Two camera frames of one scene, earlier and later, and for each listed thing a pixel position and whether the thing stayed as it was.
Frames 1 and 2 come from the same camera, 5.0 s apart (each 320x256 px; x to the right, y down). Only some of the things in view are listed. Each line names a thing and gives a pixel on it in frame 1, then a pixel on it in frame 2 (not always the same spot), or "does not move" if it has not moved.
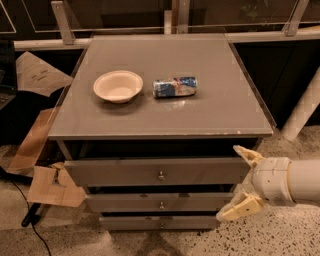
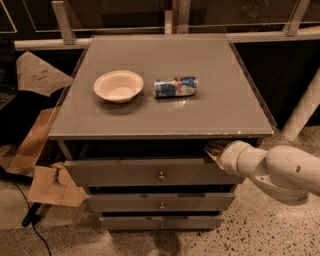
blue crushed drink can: [175, 86] does not move
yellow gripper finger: [251, 156] → [215, 148]
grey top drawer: [156, 173] does not move
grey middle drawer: [159, 202] does not move
